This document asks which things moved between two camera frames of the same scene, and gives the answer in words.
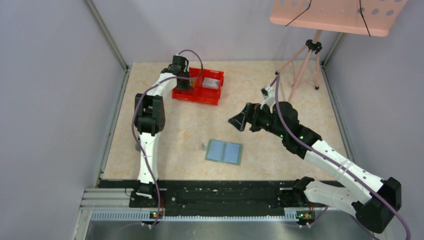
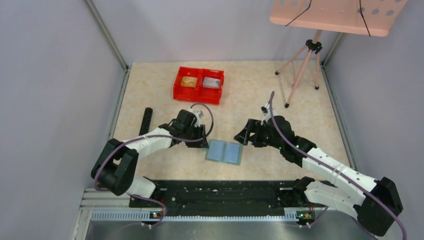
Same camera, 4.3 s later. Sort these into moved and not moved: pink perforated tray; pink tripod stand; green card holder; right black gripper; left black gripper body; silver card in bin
Moved: right black gripper; left black gripper body
Not moved: silver card in bin; green card holder; pink perforated tray; pink tripod stand
